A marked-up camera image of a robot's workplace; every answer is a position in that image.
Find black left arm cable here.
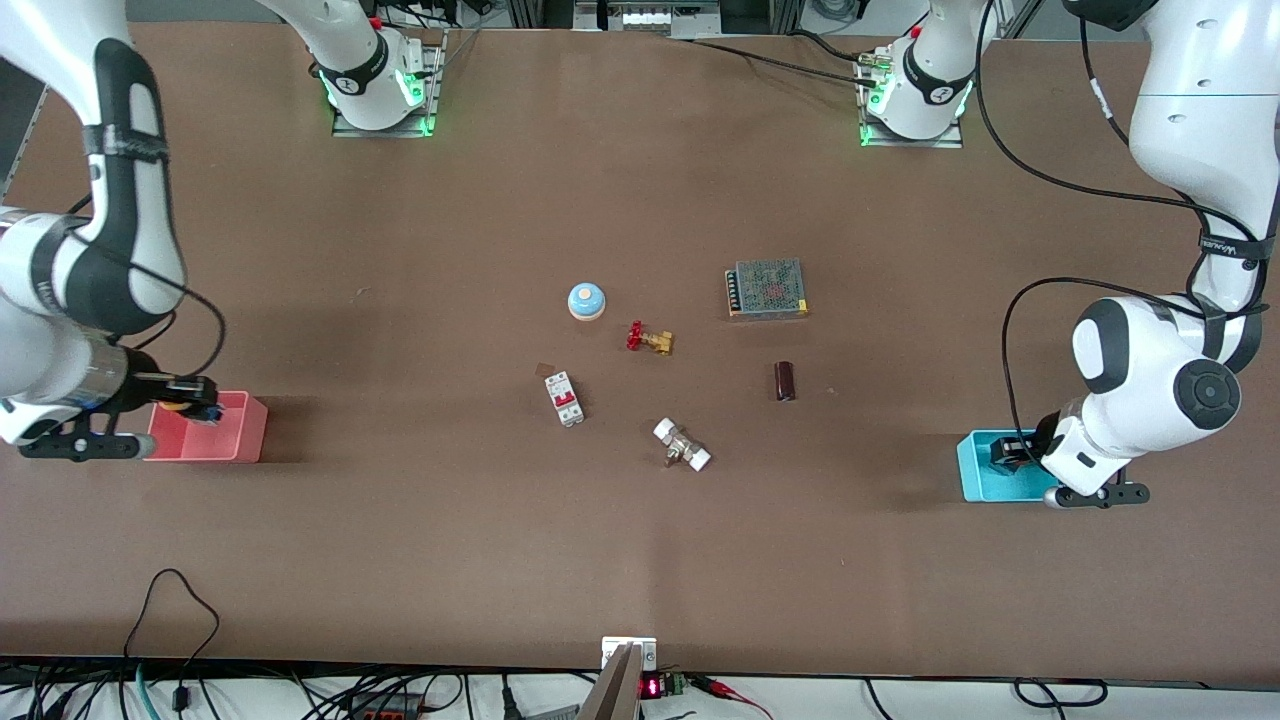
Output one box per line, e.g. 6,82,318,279
975,0,1271,451

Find brass valve red handle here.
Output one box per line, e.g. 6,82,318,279
626,320,676,357

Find grey camera pole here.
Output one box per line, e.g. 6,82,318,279
578,644,644,720

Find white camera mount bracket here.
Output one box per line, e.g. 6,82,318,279
601,636,659,672

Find red clip lead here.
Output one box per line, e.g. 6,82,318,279
690,676,776,720

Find pink plastic box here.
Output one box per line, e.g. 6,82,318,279
145,390,269,464

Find cyan plastic box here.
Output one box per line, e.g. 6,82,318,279
956,429,1067,503

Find black power strip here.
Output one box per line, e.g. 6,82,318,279
345,690,433,720

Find black coiled cable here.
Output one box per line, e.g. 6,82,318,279
1013,678,1109,709

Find black cable on table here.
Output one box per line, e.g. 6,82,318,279
668,36,883,87
790,28,891,66

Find metal fitting white caps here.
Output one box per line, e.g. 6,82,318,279
652,417,713,473

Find metal mesh power supply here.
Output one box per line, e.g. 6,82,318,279
725,258,810,321

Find black looped cable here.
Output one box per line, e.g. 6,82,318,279
123,568,221,713

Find white red circuit breaker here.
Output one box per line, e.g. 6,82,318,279
544,370,587,428

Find silver equipment frame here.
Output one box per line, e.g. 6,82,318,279
572,0,723,33

